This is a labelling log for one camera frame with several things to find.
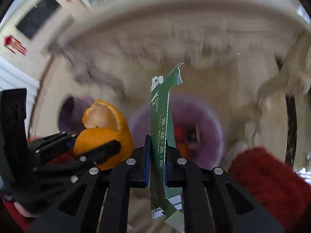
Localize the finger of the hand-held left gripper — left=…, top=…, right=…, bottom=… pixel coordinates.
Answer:
left=27, top=131, right=76, bottom=165
left=34, top=139, right=122, bottom=195

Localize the black wall television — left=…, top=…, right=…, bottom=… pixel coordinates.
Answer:
left=15, top=0, right=61, bottom=39

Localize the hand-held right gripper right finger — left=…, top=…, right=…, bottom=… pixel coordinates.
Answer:
left=164, top=147, right=285, bottom=233

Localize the orange peel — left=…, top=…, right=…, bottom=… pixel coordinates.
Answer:
left=73, top=99, right=134, bottom=171

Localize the small purple bin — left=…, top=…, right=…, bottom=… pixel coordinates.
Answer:
left=58, top=96, right=95, bottom=131

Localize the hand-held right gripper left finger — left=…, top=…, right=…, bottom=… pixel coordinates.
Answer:
left=28, top=135, right=151, bottom=233

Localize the red cloth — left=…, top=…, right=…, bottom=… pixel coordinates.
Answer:
left=228, top=147, right=308, bottom=233

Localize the ornate white coffee table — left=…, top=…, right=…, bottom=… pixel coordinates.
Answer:
left=41, top=0, right=311, bottom=170

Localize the large red wall ornament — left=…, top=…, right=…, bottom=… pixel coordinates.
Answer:
left=3, top=36, right=28, bottom=56

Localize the green paper wrapper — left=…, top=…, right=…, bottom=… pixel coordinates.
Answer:
left=149, top=63, right=184, bottom=231

